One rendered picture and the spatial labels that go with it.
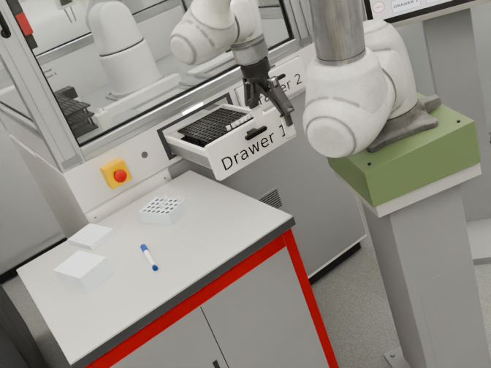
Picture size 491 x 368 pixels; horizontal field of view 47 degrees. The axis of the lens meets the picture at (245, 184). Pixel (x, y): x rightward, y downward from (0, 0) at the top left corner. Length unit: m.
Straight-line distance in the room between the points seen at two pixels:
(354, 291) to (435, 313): 0.71
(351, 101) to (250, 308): 0.60
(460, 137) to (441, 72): 0.84
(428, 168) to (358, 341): 0.92
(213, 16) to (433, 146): 0.58
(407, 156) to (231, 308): 0.56
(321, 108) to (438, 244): 0.59
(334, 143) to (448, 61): 1.12
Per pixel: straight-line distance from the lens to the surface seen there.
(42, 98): 1.74
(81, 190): 1.82
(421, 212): 1.51
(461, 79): 2.26
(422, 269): 1.60
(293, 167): 2.17
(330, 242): 2.39
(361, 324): 2.21
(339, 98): 1.16
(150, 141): 1.86
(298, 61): 2.10
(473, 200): 2.49
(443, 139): 1.40
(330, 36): 1.14
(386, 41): 1.34
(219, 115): 1.87
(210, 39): 1.30
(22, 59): 1.72
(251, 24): 1.43
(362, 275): 2.42
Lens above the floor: 1.48
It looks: 25 degrees down
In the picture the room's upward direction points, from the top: 20 degrees counter-clockwise
